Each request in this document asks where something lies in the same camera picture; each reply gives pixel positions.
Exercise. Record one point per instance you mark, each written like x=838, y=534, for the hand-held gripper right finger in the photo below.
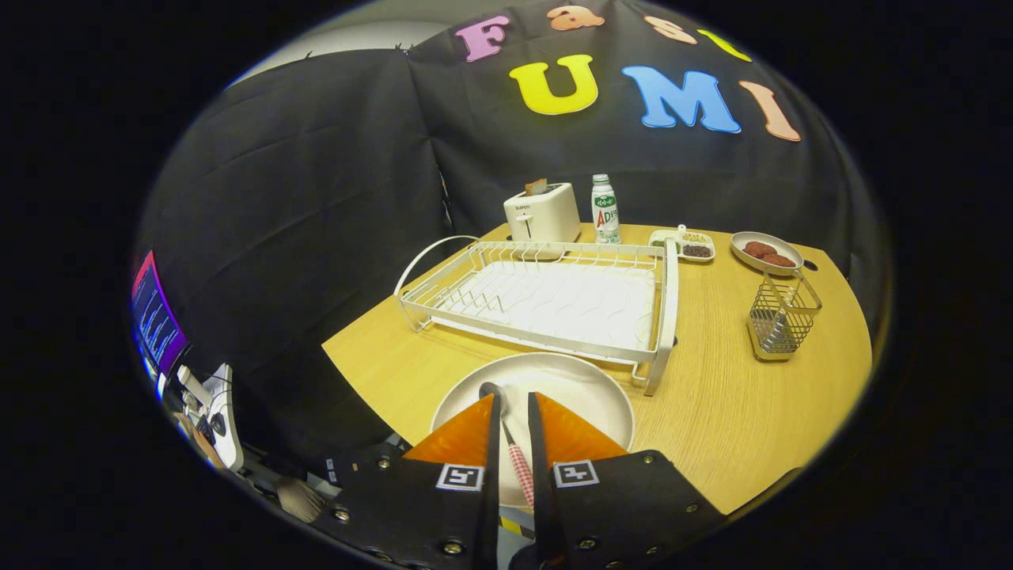
x=542, y=507

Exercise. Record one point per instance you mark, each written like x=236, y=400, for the white bottle with green label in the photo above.
x=605, y=214

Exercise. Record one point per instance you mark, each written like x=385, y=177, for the white divided tray with beans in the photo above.
x=663, y=237

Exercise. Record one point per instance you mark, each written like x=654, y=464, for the black backdrop cloth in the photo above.
x=316, y=198

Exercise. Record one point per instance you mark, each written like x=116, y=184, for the white toaster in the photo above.
x=546, y=214

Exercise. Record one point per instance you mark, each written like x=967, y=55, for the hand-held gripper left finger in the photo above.
x=491, y=507

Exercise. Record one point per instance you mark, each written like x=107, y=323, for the brown bread slice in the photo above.
x=536, y=187

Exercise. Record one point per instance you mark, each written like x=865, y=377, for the small beige dish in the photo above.
x=772, y=237

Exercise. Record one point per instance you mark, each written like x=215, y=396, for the white device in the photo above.
x=225, y=419

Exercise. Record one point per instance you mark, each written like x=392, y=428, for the computer monitor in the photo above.
x=158, y=317

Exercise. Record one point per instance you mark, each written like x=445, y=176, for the brown meat patty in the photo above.
x=760, y=249
x=780, y=260

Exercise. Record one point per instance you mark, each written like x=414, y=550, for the brown blurry object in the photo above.
x=301, y=500

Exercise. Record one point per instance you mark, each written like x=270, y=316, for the large beige plate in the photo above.
x=578, y=388

